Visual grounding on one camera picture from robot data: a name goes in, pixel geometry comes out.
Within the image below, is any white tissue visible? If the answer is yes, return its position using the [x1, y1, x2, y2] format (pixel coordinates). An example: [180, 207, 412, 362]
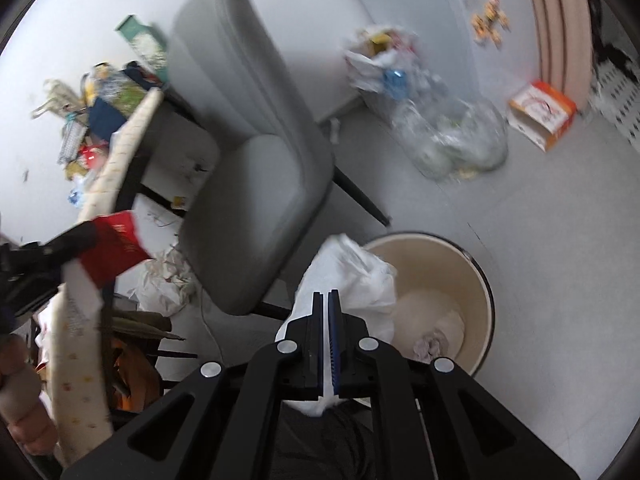
[274, 234, 397, 418]

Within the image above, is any wire basket rack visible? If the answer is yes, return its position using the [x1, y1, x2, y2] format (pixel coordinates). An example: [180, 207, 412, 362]
[56, 119, 89, 166]

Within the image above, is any red paper box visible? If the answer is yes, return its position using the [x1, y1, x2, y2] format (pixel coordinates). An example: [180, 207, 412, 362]
[80, 210, 151, 288]

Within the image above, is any white refrigerator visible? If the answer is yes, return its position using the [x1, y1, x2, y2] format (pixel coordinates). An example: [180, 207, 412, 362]
[331, 0, 547, 126]

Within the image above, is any floral patterned tablecloth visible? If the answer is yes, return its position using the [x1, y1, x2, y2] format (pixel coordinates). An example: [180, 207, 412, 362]
[47, 89, 164, 467]

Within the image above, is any cream round trash bin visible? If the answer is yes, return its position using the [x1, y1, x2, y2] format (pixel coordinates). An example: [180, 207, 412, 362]
[364, 232, 496, 376]

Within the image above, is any grey upholstered chair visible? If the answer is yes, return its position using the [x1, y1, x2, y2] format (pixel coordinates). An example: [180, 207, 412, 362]
[165, 0, 393, 317]

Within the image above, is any orange white cardboard box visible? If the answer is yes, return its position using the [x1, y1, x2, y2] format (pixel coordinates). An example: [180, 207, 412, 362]
[506, 80, 577, 153]

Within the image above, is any navy blue tote bag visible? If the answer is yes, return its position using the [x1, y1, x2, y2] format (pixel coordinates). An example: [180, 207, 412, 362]
[86, 60, 162, 143]

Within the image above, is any person's left hand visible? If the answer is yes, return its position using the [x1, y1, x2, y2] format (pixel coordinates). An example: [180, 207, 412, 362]
[1, 335, 58, 456]

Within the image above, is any clear jar with green contents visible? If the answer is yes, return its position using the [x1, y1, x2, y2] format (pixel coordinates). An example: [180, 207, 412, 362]
[80, 63, 146, 118]

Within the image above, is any green tall box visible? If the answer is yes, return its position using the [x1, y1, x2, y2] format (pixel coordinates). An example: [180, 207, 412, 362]
[116, 14, 168, 84]

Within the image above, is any blue tissue box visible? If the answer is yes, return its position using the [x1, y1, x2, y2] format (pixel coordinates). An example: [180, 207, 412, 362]
[67, 171, 98, 209]

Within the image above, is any cream canvas bag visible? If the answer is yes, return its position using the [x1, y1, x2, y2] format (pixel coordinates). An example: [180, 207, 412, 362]
[30, 79, 86, 119]

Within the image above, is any clear plastic trash bag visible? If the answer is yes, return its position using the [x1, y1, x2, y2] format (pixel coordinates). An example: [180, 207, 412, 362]
[390, 98, 509, 181]

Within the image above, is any white bag of trash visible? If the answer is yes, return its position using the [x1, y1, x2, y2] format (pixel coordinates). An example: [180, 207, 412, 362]
[343, 25, 448, 124]

